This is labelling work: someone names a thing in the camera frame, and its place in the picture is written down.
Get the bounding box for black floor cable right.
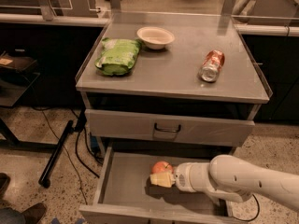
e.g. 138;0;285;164
232;193;261;222

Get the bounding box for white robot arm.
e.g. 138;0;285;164
149;155;299;211

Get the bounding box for orange soda can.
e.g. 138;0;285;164
198;49;225;83

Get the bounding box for green chip bag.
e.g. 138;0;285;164
94;38;142;76

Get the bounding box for brown right shoe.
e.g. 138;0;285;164
22;203;47;224

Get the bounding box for open middle drawer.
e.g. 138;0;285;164
79;145;241;224

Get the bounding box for red apple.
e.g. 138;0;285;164
151;161;173;174

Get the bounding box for black stand leg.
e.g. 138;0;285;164
38;120;73;189

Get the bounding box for black drawer handle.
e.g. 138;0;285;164
154;123;181;133

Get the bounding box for white paper bowl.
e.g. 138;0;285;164
137;27;175;50

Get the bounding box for black floor cable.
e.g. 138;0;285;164
232;193;261;222
69;109;104;179

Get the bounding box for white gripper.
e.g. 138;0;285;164
149;162;194;192

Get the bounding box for black floor cable left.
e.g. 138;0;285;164
69;109;104;179

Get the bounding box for grey drawer cabinet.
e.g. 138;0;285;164
75;10;274;224

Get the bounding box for dark side table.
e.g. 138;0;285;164
0;51;39;150

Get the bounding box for closed top drawer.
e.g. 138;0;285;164
85;109;254;147

